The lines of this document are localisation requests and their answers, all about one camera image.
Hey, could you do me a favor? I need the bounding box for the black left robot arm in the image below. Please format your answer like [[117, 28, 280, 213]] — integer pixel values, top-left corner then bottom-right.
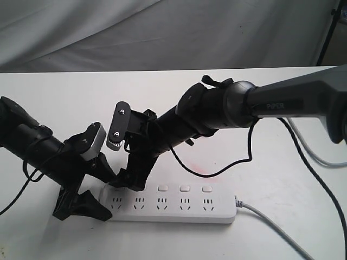
[[1, 96, 116, 222]]

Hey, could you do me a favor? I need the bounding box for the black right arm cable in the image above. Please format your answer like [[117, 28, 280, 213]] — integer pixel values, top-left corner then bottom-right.
[[168, 113, 347, 231]]

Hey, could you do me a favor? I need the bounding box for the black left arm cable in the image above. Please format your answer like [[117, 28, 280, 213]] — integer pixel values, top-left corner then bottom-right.
[[0, 127, 63, 215]]

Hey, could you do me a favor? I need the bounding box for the white five-outlet power strip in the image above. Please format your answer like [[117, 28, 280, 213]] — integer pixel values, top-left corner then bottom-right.
[[99, 183, 237, 224]]

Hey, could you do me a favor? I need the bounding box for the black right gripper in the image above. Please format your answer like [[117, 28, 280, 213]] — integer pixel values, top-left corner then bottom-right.
[[108, 109, 158, 191]]

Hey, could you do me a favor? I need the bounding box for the grey power cord with plug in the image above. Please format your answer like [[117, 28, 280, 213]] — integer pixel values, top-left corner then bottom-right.
[[234, 119, 347, 260]]

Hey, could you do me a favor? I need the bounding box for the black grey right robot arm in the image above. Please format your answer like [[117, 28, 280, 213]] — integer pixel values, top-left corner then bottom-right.
[[107, 65, 346, 191]]

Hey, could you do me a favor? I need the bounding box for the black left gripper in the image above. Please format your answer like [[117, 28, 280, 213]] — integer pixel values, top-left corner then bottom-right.
[[53, 129, 118, 221]]

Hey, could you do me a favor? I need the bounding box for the black tripod stand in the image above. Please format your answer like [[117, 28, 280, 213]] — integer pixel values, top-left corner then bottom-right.
[[316, 0, 344, 66]]

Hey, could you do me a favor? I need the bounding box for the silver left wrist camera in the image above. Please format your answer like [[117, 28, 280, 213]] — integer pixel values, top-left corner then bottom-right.
[[80, 122, 106, 161]]

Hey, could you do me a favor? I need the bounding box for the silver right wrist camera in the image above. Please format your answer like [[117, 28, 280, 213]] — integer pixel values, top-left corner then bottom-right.
[[106, 101, 131, 151]]

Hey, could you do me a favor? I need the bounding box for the grey backdrop cloth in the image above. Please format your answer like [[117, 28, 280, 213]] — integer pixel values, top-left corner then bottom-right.
[[1, 1, 338, 73]]

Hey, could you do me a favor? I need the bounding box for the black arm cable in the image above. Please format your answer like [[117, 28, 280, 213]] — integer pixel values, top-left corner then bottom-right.
[[168, 113, 347, 231], [0, 127, 63, 215]]

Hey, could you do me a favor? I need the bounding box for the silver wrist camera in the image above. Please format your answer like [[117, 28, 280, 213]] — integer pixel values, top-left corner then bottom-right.
[[80, 122, 106, 161], [106, 101, 131, 151]]

